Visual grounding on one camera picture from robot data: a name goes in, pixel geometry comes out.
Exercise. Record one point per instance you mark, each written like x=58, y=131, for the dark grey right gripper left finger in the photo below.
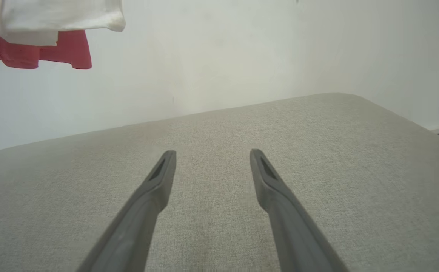
x=136, y=234

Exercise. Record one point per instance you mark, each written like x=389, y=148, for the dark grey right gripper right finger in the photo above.
x=298, y=238

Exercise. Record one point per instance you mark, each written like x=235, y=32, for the red and white basketball jersey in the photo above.
x=53, y=15

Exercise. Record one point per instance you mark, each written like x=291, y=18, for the grey fabric sofa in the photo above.
x=219, y=132

